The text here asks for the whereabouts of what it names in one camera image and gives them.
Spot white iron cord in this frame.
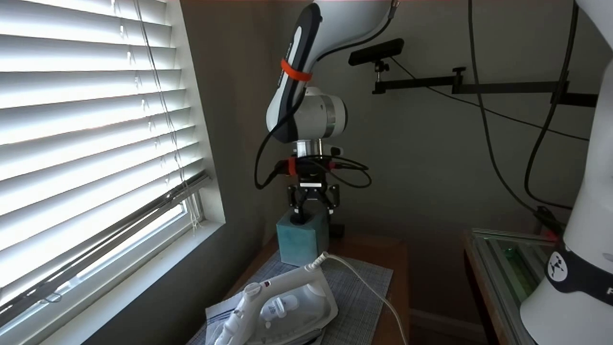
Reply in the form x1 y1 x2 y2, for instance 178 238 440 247
314 249 410 345

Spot white window blind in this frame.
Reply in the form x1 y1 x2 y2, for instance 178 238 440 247
0 0 209 309

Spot black stereo camera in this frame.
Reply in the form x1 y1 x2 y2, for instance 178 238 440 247
347 36 406 67

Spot teal tissue box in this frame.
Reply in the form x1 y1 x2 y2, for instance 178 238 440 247
274 209 331 268

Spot red clamp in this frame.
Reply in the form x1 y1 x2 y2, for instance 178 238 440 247
532 203 567 245

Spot thin black hanging cable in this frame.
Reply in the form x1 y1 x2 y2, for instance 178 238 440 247
467 0 567 228

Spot black wrist camera orange cables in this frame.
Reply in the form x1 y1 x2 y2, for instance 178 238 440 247
274 153 302 180

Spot orange cable strap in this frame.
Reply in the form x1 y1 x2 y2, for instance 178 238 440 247
278 58 314 84

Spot aluminium frame with green light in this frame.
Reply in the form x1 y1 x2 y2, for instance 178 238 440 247
467 228 567 345

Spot white window frame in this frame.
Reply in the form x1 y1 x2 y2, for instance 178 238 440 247
0 0 228 345

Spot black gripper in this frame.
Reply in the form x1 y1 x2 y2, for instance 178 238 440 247
289 157 339 226

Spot wooden nightstand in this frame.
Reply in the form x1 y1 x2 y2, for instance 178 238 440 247
228 228 410 345

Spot white clothes iron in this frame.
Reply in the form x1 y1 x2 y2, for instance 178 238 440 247
212 265 341 345

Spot clear plastic bag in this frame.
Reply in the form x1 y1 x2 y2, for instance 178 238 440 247
188 255 394 345

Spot black camera mounting rod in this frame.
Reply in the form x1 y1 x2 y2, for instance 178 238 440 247
371 59 613 109

